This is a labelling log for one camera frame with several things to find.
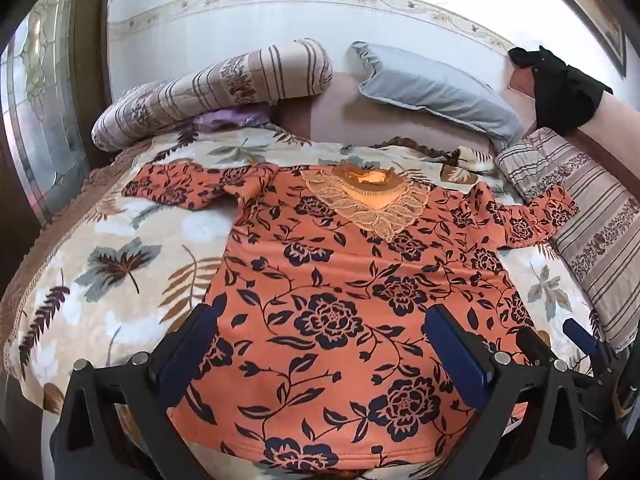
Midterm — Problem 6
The striped bolster pillow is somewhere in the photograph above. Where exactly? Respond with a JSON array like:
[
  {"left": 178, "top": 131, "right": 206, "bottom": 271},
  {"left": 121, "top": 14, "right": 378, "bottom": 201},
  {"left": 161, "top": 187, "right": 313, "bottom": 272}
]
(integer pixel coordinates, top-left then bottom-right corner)
[{"left": 91, "top": 37, "right": 334, "bottom": 152}]

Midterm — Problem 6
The patterned glass door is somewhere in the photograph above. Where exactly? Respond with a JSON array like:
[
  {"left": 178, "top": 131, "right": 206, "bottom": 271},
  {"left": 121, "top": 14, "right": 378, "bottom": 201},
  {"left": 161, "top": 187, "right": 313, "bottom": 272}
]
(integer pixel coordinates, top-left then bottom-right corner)
[{"left": 0, "top": 0, "right": 110, "bottom": 226}]

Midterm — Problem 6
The orange floral shirt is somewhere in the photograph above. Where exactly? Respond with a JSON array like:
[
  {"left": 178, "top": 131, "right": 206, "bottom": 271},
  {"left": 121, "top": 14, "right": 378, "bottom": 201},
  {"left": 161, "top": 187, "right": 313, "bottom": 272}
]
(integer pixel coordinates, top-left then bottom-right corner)
[{"left": 122, "top": 157, "right": 581, "bottom": 471}]

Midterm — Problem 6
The striped floral pillow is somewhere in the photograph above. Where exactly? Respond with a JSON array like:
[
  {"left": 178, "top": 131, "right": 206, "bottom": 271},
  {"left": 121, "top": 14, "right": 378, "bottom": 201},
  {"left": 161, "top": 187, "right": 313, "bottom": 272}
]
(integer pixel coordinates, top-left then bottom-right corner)
[{"left": 495, "top": 127, "right": 640, "bottom": 353}]

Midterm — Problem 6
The purple cloth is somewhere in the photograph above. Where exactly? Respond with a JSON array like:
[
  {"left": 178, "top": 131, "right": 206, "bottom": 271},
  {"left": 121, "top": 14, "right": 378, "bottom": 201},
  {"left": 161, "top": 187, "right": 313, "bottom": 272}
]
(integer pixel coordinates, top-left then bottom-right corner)
[{"left": 192, "top": 105, "right": 271, "bottom": 133}]

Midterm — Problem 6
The brown bed sheet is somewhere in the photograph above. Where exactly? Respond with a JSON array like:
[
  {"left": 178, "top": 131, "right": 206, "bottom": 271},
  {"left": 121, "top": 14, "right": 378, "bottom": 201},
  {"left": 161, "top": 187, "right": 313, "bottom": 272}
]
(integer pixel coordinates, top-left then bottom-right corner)
[{"left": 272, "top": 71, "right": 501, "bottom": 157}]

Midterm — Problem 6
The pink padded headboard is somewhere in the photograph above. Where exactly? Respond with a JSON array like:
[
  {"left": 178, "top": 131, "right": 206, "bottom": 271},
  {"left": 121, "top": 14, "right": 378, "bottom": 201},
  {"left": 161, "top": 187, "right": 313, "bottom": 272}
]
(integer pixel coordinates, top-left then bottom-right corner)
[{"left": 510, "top": 67, "right": 640, "bottom": 201}]

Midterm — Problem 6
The grey pillow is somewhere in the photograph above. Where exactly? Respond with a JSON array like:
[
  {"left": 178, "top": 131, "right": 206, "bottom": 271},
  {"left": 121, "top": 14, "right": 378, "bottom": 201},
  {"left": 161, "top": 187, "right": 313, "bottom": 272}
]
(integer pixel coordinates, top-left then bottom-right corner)
[{"left": 350, "top": 41, "right": 523, "bottom": 153}]

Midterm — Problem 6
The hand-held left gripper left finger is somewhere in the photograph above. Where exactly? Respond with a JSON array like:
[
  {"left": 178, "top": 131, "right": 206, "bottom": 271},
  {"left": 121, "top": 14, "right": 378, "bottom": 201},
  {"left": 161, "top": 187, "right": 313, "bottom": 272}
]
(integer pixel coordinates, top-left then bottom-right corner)
[{"left": 50, "top": 304, "right": 219, "bottom": 480}]

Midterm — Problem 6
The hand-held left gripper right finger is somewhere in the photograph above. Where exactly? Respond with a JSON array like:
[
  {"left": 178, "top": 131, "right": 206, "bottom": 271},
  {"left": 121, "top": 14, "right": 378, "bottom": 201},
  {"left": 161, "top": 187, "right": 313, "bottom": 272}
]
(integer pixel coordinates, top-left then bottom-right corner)
[{"left": 425, "top": 304, "right": 588, "bottom": 480}]

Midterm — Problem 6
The black cloth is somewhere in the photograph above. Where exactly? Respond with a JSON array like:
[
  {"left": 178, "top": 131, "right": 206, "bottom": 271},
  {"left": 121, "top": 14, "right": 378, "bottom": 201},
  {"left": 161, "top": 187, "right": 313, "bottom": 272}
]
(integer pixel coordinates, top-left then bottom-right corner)
[{"left": 507, "top": 46, "right": 614, "bottom": 136}]

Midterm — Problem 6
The leaf print blanket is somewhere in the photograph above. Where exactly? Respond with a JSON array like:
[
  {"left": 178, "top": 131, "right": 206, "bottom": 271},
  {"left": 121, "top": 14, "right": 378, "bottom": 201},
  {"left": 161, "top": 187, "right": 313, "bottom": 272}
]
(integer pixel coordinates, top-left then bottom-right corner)
[{"left": 0, "top": 125, "right": 603, "bottom": 480}]

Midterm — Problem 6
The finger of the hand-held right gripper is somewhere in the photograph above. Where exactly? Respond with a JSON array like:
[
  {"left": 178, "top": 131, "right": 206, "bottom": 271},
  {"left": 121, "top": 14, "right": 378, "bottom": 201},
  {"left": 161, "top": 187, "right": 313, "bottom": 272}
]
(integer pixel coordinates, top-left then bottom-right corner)
[
  {"left": 516, "top": 327, "right": 557, "bottom": 367},
  {"left": 562, "top": 318, "right": 632, "bottom": 378}
]

